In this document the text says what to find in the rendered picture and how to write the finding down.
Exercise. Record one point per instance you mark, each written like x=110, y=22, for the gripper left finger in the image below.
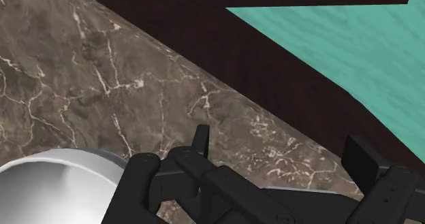
x=212, y=186

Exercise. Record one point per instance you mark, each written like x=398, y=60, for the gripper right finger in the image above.
x=388, y=196

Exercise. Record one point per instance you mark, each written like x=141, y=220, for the white bowl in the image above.
x=49, y=190

